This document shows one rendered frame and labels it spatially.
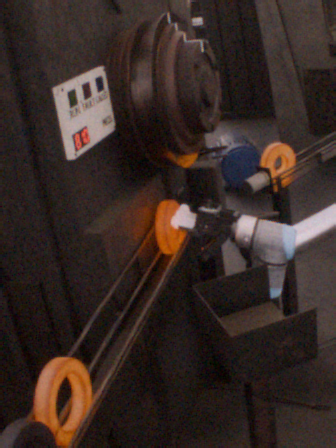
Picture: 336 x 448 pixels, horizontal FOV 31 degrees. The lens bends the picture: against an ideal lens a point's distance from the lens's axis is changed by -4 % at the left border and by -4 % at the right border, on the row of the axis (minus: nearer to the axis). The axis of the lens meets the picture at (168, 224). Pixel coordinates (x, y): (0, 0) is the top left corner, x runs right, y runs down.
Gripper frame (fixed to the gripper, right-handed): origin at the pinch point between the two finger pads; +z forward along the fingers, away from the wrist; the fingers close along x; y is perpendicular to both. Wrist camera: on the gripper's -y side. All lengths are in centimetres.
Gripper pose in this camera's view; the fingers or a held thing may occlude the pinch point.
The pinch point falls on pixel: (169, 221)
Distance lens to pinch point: 179.6
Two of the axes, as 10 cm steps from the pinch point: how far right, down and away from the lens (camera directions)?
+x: -3.1, 4.2, -8.5
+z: -9.5, -2.2, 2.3
